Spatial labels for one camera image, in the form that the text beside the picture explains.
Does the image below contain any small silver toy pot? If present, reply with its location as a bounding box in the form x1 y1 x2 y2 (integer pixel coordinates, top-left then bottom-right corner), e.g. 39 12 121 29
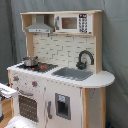
23 56 38 66

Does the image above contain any wooden toy kitchen unit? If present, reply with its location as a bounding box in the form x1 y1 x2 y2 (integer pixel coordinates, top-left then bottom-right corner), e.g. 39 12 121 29
6 10 115 128

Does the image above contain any grey toy sink basin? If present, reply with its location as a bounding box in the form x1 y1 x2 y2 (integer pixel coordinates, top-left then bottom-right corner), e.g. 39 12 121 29
53 67 92 81

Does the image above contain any black toy faucet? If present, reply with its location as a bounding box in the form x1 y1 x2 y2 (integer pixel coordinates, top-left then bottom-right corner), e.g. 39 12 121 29
76 50 94 70

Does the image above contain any black toy stovetop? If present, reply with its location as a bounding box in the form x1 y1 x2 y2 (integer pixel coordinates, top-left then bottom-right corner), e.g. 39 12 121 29
20 62 56 73

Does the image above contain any right red stove knob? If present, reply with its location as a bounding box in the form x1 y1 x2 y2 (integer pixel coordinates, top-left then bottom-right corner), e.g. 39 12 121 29
32 81 38 87

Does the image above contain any red stove knob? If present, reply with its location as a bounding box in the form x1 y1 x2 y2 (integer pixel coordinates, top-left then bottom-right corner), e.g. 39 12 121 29
32 81 38 87
13 76 19 81

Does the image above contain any grey toy ice dispenser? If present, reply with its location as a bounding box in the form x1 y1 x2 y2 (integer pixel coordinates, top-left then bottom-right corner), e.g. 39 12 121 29
55 93 71 120

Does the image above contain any white toy microwave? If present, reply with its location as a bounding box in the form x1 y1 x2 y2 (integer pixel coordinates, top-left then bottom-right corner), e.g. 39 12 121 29
55 14 93 34

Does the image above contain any grey toy range hood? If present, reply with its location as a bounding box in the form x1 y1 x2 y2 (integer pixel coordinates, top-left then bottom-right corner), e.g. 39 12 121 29
25 15 53 34

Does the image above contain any left red stove knob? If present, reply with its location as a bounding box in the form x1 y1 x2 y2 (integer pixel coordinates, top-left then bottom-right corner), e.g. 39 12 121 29
13 76 19 81

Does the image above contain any toy oven door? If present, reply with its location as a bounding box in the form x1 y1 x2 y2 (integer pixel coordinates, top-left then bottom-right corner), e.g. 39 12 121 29
18 90 39 123

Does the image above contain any grey cabinet door handle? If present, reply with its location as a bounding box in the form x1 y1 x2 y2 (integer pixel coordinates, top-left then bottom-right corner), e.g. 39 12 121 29
47 101 52 119

